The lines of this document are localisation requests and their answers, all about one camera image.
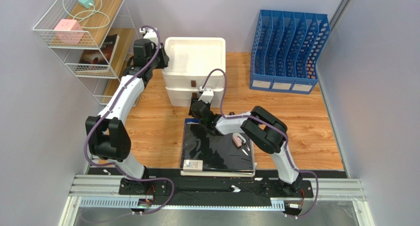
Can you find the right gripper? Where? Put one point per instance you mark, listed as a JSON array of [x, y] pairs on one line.
[[193, 103]]

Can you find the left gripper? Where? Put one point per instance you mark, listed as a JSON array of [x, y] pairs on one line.
[[165, 58]]

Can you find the white three drawer organizer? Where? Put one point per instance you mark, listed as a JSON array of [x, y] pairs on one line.
[[194, 62]]

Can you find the pink correction tape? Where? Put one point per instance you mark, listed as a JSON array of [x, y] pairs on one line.
[[238, 140]]

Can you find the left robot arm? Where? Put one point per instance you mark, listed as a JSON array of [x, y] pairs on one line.
[[107, 137]]

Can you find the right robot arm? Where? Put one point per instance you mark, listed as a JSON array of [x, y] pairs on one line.
[[266, 131]]

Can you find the blue folder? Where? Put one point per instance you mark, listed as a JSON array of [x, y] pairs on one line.
[[191, 120]]

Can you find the dark cover book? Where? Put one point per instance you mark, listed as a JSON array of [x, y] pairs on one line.
[[101, 59]]

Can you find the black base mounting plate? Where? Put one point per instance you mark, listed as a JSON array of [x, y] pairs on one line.
[[215, 191]]

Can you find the mint green charger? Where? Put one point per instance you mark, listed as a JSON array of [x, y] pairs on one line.
[[87, 3]]

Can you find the pink cube power socket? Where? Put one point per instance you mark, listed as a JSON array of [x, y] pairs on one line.
[[69, 31]]

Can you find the blue file organizer rack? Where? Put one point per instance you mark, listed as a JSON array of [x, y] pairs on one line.
[[285, 51]]

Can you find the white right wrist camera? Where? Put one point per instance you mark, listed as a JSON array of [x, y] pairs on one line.
[[207, 94]]

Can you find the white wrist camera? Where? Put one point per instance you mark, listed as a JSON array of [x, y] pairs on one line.
[[207, 94], [150, 35]]

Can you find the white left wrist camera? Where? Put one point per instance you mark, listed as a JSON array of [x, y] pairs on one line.
[[150, 35]]

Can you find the white wire shelf rack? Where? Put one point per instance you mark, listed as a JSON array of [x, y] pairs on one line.
[[93, 39]]

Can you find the aluminium frame rail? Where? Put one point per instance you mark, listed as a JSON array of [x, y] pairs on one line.
[[94, 200]]

